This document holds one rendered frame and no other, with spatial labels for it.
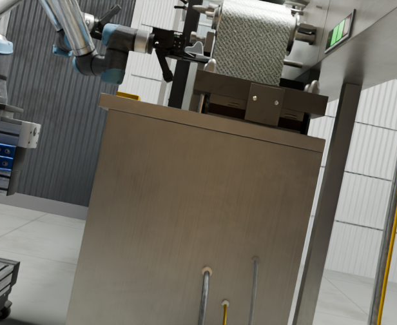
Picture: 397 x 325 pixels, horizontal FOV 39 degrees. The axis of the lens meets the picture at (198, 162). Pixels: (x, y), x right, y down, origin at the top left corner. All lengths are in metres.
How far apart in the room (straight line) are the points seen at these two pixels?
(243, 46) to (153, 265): 0.78
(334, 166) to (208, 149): 0.61
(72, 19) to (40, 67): 3.28
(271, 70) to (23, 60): 3.59
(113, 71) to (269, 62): 0.52
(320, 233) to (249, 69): 0.64
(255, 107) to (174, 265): 0.52
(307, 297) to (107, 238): 0.81
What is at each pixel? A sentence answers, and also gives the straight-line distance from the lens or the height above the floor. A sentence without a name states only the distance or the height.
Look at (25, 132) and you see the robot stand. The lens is 2.04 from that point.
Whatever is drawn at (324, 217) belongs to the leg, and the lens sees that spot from 2.05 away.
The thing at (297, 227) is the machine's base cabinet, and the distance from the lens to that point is 1.63.
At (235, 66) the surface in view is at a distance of 1.87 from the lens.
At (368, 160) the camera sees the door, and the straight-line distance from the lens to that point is 5.21.
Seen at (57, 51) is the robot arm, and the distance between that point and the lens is 2.31.
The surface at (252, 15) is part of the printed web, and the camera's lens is 1.92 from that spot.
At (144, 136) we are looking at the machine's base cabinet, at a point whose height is 0.80.
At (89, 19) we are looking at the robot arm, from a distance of 2.35.
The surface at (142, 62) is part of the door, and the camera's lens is 4.99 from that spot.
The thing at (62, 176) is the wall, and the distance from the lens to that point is 5.08.
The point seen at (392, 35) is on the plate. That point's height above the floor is 1.14.
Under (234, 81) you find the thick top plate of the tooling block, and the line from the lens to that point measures 1.67.
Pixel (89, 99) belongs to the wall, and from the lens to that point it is 5.05.
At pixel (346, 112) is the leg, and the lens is 2.06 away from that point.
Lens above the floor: 0.79
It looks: 1 degrees down
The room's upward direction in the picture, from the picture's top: 12 degrees clockwise
